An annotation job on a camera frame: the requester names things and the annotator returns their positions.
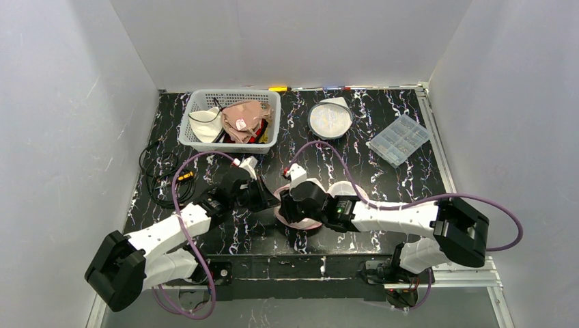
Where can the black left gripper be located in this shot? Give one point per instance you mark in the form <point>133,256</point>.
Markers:
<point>260,195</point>

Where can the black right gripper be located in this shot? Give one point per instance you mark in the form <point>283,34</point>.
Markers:
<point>286,208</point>

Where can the white pink-trim laundry bag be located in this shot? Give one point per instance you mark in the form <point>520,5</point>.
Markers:
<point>343,188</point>

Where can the bright red bra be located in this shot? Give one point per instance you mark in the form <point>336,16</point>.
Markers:
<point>261,136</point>

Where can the beige pink bra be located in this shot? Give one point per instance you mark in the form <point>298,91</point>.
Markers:
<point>242,120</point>

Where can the black bra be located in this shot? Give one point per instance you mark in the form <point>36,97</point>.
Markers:
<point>207,125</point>

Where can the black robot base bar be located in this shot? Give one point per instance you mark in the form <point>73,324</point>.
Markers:
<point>326,276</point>

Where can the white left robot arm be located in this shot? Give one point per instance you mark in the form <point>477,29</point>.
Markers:
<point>126,265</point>

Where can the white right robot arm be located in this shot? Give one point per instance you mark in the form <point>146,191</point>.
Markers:
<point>450,229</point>

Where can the white plastic basket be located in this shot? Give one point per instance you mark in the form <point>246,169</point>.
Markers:
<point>203,100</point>

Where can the clear plastic parts box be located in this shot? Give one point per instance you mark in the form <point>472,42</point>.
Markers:
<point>399,140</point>

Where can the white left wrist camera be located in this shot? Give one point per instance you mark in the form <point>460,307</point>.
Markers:
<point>247,164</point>

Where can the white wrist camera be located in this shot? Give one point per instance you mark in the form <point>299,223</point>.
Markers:
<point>247,164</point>
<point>295,174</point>

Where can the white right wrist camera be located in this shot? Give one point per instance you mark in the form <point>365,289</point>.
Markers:
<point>295,174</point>

